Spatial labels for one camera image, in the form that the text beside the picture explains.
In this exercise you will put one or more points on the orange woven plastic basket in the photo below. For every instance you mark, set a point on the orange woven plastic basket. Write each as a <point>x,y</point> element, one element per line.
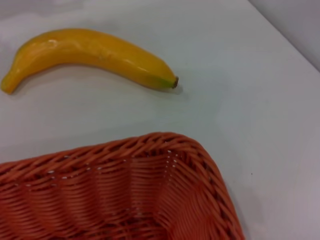
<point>100,195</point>

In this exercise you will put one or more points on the yellow plastic banana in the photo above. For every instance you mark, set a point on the yellow plastic banana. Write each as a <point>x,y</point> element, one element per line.
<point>87,50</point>

